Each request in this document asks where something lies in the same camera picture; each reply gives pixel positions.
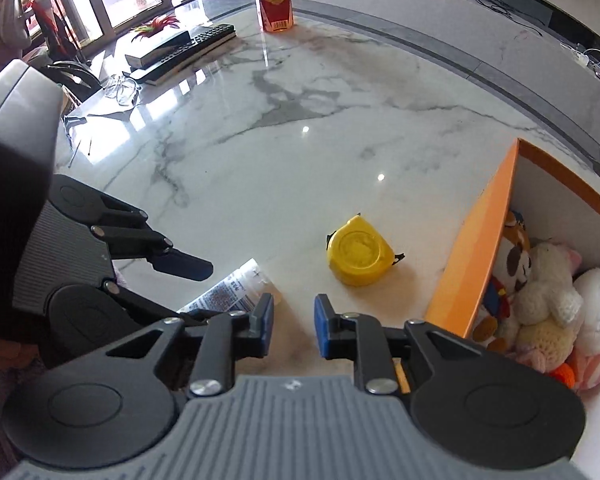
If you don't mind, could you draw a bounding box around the orange crochet ball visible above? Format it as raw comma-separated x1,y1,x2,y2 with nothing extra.
547,362,576,390

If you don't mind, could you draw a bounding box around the cream crochet sheep doll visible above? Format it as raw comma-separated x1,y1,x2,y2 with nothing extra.
513,242,583,374

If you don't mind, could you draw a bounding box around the white plush pink striped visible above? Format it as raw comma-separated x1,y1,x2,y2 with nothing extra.
569,268,600,391

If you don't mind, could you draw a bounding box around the brown dog plush blue suit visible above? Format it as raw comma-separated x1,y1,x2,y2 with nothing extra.
470,209,531,354

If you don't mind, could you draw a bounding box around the yellow tape measure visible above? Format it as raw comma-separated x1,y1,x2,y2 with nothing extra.
326,214,405,287

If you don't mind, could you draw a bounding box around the red artificial flower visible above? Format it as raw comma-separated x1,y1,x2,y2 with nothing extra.
131,14,180,41

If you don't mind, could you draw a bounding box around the orange cardboard box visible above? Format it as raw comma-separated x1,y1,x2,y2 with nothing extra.
424,138,600,480

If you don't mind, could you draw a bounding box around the black keyboard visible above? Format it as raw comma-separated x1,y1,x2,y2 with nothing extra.
129,24,236,86

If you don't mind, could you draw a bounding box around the white marble tv console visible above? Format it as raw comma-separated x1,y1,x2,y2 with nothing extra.
294,0,600,155

